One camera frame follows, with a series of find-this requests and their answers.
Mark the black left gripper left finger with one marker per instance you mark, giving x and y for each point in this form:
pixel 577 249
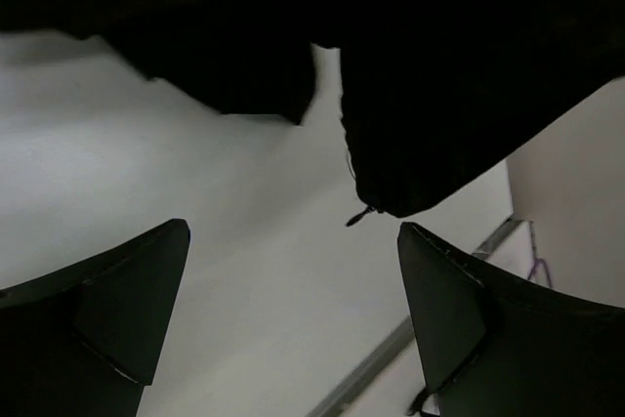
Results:
pixel 86 340

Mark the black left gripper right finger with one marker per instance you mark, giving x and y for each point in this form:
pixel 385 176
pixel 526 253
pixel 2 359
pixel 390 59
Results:
pixel 494 344

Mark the black pleated skirt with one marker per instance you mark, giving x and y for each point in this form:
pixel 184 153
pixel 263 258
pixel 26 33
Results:
pixel 434 92

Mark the aluminium table edge rail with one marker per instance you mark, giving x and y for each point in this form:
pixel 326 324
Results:
pixel 511 246

